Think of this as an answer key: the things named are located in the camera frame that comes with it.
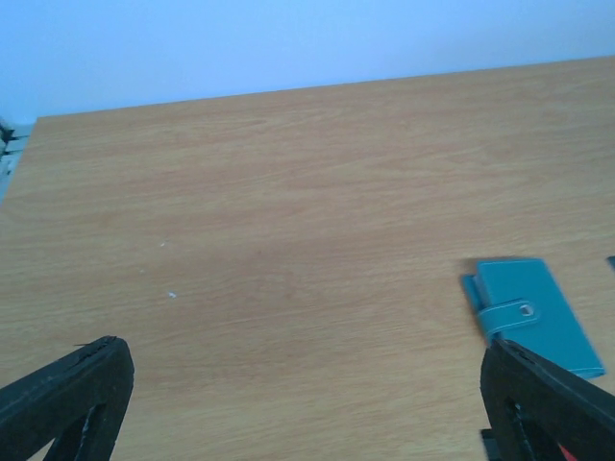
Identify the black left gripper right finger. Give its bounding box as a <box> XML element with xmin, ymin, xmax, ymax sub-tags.
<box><xmin>480</xmin><ymin>339</ymin><xmax>614</xmax><ymax>460</ymax></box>

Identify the teal leather card holder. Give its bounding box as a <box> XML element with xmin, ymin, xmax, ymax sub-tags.
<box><xmin>460</xmin><ymin>258</ymin><xmax>606</xmax><ymax>379</ymax></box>

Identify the red VIP card in pile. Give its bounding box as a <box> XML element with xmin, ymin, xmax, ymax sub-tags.
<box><xmin>559</xmin><ymin>445</ymin><xmax>578</xmax><ymax>461</ymax></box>

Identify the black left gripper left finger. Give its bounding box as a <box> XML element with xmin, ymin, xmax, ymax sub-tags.
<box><xmin>1</xmin><ymin>336</ymin><xmax>135</xmax><ymax>460</ymax></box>

